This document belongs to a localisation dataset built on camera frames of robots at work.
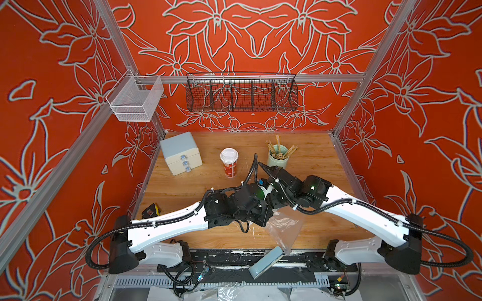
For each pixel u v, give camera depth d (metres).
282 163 0.92
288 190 0.52
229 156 0.87
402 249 0.39
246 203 0.49
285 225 0.63
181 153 0.91
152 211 0.85
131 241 0.39
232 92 1.00
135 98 0.93
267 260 0.70
